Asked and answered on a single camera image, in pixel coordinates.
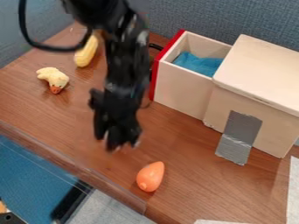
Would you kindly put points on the orange toy carrot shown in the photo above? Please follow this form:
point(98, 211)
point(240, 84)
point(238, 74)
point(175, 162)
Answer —
point(151, 176)

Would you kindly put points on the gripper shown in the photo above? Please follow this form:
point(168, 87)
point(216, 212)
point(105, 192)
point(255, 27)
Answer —
point(117, 116)

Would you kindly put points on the blue cloth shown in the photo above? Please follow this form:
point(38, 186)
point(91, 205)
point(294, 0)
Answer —
point(198, 64)

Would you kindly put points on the drawer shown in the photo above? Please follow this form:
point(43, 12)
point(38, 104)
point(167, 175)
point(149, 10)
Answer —
point(183, 84)

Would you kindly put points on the yellow toy corn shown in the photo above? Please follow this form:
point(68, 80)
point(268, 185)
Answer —
point(86, 54)

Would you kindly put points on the yellow plush duck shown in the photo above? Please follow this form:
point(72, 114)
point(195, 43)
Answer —
point(54, 77)

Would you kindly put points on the cabinet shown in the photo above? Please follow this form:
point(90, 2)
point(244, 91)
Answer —
point(257, 75)

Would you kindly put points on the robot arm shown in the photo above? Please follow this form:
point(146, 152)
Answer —
point(124, 49)

